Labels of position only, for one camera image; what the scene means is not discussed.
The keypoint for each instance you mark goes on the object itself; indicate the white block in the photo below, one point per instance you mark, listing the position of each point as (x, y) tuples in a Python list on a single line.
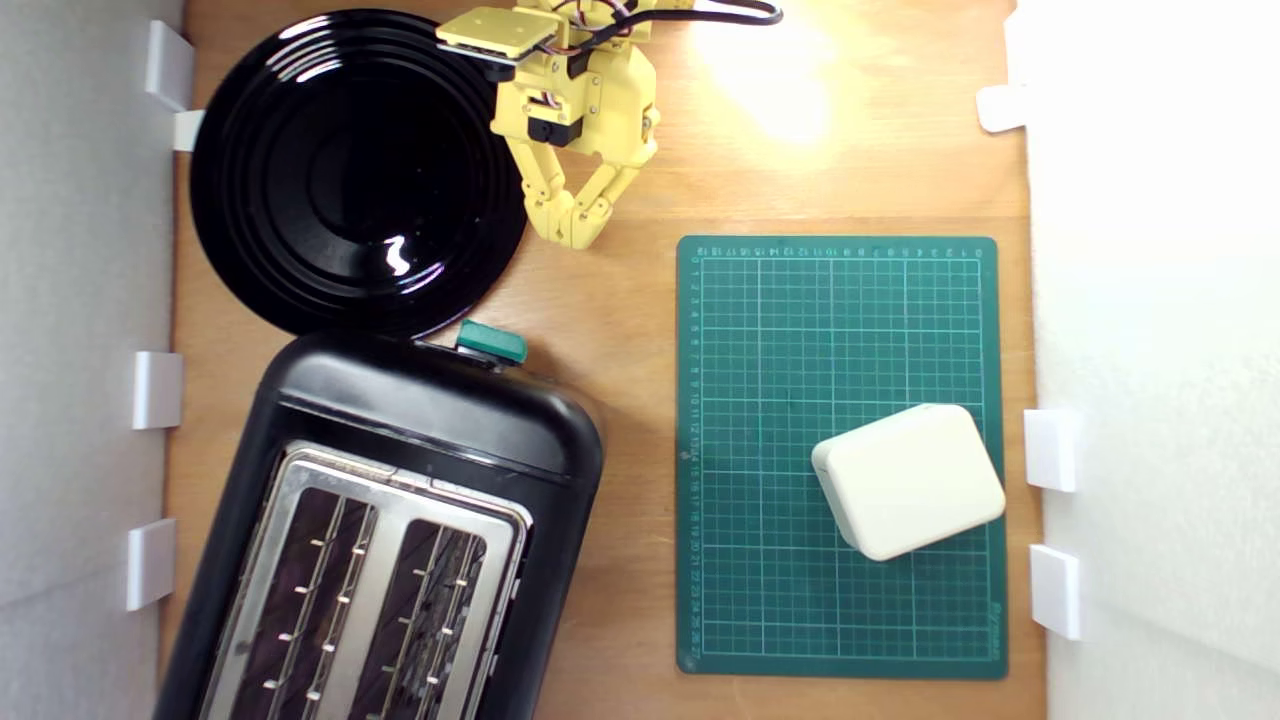
[(910, 480)]

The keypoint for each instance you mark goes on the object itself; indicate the green cutting mat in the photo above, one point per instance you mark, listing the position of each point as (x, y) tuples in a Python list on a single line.
[(760, 350)]

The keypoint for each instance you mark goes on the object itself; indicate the white wall clip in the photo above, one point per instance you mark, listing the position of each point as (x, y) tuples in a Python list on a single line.
[(150, 563), (1050, 450), (158, 390), (1002, 108), (168, 62), (188, 130), (1055, 592)]

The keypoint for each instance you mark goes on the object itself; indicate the yellow wrist camera housing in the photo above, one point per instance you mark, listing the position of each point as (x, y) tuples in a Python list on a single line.
[(495, 32)]

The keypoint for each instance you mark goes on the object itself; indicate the black two-slot toaster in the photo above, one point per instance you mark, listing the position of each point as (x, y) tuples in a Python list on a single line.
[(430, 410)]

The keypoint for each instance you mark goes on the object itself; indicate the black plate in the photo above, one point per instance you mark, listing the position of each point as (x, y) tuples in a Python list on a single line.
[(300, 180)]

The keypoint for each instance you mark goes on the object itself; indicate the green toaster lever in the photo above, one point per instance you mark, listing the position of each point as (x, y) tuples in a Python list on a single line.
[(492, 342)]

